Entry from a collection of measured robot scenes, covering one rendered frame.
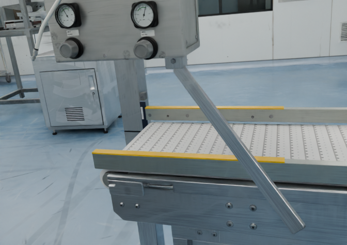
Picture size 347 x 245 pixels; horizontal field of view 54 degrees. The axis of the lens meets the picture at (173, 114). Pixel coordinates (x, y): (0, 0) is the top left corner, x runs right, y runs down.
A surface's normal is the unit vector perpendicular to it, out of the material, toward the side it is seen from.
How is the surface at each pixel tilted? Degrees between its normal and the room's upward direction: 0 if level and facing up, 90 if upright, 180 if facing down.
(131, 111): 90
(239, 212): 90
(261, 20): 90
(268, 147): 0
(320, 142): 0
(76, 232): 0
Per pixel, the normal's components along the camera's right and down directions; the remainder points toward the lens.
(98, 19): -0.29, 0.33
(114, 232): -0.09, -0.95
